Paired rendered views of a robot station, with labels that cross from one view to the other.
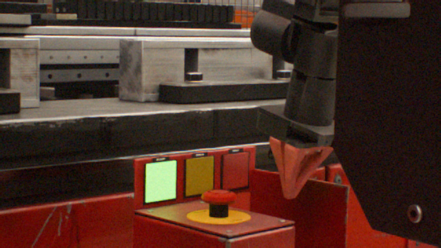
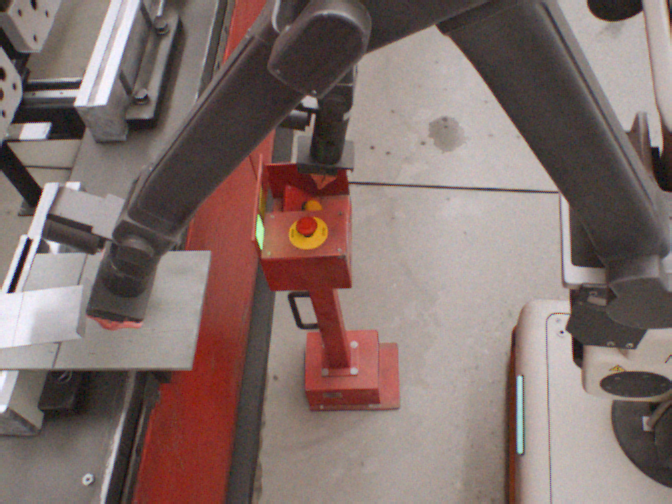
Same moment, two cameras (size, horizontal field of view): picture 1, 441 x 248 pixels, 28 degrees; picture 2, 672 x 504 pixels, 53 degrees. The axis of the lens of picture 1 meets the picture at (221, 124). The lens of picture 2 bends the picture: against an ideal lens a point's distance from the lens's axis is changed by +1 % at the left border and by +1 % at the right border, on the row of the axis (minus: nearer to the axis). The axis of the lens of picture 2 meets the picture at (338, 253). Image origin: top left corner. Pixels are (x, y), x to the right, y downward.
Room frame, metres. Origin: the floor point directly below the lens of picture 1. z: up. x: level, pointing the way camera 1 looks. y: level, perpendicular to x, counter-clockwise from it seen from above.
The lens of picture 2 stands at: (0.36, 0.39, 1.78)
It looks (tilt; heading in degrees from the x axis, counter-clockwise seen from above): 56 degrees down; 324
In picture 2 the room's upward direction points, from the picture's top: 11 degrees counter-clockwise
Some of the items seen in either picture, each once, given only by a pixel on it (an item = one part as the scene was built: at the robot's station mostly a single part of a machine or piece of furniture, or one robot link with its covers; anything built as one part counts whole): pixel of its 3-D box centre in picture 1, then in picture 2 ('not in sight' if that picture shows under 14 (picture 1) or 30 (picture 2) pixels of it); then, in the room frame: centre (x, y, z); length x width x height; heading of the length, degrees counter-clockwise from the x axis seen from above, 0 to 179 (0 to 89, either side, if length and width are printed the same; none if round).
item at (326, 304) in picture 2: not in sight; (328, 311); (1.02, -0.03, 0.39); 0.05 x 0.05 x 0.54; 44
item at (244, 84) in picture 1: (240, 89); (155, 68); (1.44, -0.03, 0.89); 0.30 x 0.05 x 0.03; 133
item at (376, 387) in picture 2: not in sight; (353, 367); (0.99, -0.05, 0.06); 0.25 x 0.20 x 0.12; 44
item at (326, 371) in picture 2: not in sight; (339, 358); (1.02, -0.03, 0.13); 0.10 x 0.10 x 0.01; 44
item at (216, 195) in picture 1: (218, 206); (307, 229); (0.98, 0.00, 0.79); 0.04 x 0.04 x 0.04
